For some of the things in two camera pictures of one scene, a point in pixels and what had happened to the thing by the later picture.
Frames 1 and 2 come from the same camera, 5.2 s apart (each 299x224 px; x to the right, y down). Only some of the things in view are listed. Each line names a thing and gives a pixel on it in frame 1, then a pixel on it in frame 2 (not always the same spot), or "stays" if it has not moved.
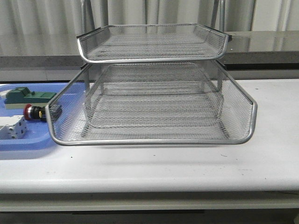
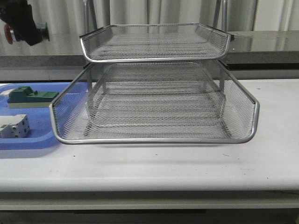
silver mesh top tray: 153,43 stays
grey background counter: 248,50 stays
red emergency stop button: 36,113 → 10,34
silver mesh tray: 151,103 stays
